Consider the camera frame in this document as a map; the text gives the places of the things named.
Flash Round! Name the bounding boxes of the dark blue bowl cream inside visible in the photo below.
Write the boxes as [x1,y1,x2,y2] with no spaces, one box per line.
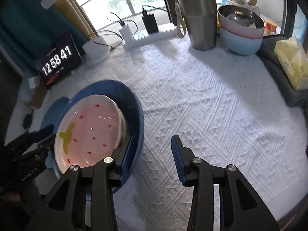
[53,80,145,184]

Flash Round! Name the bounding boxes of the light blue bowl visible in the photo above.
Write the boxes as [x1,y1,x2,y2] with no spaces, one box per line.
[220,27,263,56]

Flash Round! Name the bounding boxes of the light blue plate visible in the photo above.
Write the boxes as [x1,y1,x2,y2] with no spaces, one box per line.
[40,97,69,128]

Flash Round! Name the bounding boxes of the stainless steel tumbler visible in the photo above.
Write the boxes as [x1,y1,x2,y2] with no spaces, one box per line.
[174,0,217,51]

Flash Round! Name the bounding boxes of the pink strawberry ceramic bowl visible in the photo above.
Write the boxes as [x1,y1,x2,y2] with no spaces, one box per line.
[54,94,128,174]

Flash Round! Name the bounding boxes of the black tablet showing clock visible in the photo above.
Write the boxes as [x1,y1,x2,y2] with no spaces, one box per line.
[34,31,81,89]

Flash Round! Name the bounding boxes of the white charger adapter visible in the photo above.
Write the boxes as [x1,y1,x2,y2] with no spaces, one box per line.
[119,23,134,43]

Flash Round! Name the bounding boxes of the black round object with cord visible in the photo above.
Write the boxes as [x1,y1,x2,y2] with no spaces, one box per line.
[22,113,33,131]

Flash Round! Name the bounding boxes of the yellow tissue pack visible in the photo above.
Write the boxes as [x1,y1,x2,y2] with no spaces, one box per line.
[274,36,308,91]

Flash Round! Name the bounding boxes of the white textured tablecloth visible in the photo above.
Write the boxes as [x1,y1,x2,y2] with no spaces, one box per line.
[4,32,308,231]

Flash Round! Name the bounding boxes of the pink steel-lined bowl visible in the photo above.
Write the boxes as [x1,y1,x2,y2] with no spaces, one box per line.
[218,5,265,39]

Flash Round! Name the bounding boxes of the yellow curtain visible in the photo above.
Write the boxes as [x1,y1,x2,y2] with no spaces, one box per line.
[54,0,98,39]

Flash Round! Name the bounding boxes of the white power strip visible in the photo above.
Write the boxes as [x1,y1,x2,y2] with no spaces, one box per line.
[122,23,177,51]

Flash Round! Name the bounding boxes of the brown cardboard box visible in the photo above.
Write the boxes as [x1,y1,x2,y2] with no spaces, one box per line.
[24,84,47,110]

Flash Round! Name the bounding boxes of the black cable of black charger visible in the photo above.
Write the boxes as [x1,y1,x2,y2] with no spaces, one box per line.
[142,4,179,20]

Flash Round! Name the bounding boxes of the black charger adapter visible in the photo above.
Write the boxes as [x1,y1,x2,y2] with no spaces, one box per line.
[141,9,159,34]

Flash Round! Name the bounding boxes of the white small box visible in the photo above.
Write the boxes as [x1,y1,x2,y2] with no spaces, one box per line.
[28,76,40,90]

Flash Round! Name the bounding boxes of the teal curtain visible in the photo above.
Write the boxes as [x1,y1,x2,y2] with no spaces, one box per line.
[1,0,87,74]

